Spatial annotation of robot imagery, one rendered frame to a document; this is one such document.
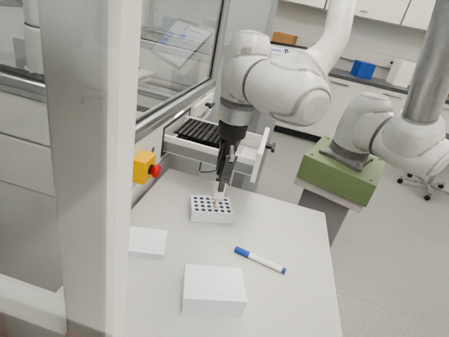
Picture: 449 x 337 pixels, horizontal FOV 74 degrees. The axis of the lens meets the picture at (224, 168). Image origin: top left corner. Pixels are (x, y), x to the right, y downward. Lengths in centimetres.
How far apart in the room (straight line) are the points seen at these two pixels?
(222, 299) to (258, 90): 41
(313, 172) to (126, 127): 105
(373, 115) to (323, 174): 28
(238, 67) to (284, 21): 393
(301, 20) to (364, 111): 346
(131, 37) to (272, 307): 62
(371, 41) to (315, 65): 410
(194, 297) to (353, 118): 88
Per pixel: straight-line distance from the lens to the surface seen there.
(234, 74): 67
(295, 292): 77
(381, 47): 472
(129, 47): 23
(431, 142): 112
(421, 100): 106
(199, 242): 81
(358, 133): 121
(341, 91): 398
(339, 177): 122
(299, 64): 58
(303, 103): 54
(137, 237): 78
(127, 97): 23
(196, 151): 101
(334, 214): 134
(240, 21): 263
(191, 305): 64
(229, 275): 68
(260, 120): 195
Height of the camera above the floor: 130
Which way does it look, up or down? 28 degrees down
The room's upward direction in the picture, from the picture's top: 12 degrees clockwise
